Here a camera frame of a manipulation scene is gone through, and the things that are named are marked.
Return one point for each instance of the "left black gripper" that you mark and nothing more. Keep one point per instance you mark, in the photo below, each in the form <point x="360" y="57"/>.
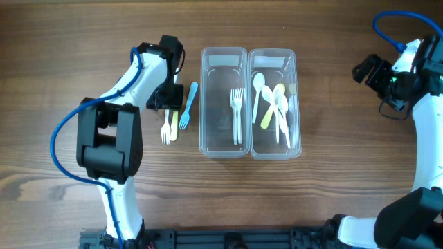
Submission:
<point x="167" y="100"/>

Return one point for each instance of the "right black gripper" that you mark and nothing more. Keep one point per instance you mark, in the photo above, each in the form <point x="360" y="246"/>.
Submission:
<point x="372" y="73"/>

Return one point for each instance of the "light blue plastic fork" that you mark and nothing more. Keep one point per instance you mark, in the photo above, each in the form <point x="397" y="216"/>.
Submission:
<point x="185" y="117"/>

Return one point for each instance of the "yellow plastic fork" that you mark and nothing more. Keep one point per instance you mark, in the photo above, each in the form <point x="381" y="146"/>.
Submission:
<point x="174" y="126"/>

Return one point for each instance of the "translucent white plastic fork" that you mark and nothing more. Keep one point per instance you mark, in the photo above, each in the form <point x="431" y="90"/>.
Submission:
<point x="232" y="104"/>

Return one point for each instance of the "yellow plastic spoon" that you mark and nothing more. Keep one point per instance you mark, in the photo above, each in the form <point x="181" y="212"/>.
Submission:
<point x="266" y="119"/>

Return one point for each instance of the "white spoon thick handle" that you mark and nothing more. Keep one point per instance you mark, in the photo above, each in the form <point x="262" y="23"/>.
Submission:
<point x="283" y="109"/>

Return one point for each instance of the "white spoon thin handle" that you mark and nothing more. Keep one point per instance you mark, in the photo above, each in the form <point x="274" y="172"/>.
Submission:
<point x="258" y="83"/>

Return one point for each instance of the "translucent white plastic spoon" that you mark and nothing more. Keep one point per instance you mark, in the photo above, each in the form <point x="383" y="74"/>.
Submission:
<point x="276" y="92"/>

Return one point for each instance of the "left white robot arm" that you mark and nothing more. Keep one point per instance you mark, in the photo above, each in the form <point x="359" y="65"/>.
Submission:
<point x="109" y="138"/>

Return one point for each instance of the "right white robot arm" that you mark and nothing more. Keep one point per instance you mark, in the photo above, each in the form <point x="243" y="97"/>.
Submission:
<point x="412" y="84"/>

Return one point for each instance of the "left clear plastic container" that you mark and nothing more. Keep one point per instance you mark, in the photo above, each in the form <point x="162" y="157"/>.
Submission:
<point x="222" y="69"/>

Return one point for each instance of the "clear plastic container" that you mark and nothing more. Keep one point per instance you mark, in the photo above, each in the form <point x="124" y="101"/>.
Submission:
<point x="222" y="69"/>
<point x="278" y="66"/>

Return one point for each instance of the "right clear plastic container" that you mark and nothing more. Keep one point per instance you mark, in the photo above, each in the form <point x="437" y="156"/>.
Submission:
<point x="278" y="66"/>

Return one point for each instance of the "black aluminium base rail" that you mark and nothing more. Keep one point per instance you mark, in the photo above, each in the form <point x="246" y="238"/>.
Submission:
<point x="295" y="238"/>

